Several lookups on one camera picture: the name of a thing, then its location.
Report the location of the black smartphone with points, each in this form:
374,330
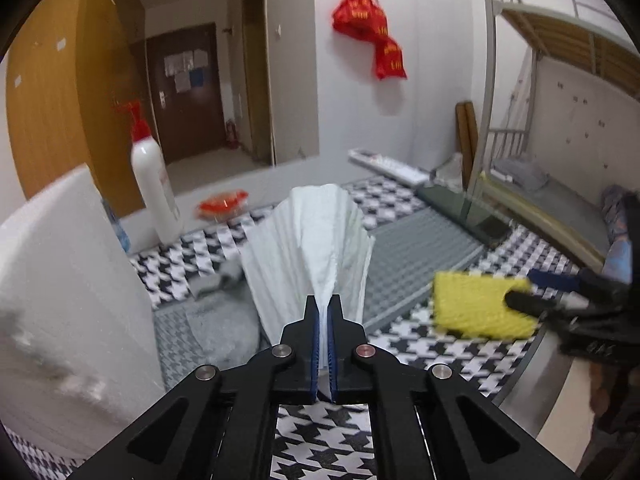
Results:
472,216

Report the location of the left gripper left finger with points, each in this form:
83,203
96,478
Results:
218,424

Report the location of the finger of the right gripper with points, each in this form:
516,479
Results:
536,307
577,282

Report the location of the wooden wardrobe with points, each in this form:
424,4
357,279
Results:
73,67

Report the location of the red hanging bags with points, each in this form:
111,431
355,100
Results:
366,21

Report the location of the metal bunk bed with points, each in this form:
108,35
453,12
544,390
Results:
561,88

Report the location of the white tissue paper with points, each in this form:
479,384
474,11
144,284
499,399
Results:
312,244

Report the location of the red fire extinguisher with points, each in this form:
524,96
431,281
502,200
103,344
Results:
232,138

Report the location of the wooden boards against wall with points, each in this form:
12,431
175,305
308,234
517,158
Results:
467,138

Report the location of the grey folded cloth on bed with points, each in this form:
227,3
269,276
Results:
524,172

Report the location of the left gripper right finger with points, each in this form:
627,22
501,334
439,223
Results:
428,424

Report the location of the grey sock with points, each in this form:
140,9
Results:
222,316

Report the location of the yellow foam fruit net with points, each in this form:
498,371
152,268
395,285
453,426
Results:
473,306

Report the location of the white pump lotion bottle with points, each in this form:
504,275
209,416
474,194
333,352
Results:
148,166

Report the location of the dark brown entry door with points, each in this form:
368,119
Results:
185,89

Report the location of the red snack packet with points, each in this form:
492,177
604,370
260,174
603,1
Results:
222,206

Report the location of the white remote control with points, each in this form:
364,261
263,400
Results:
392,168

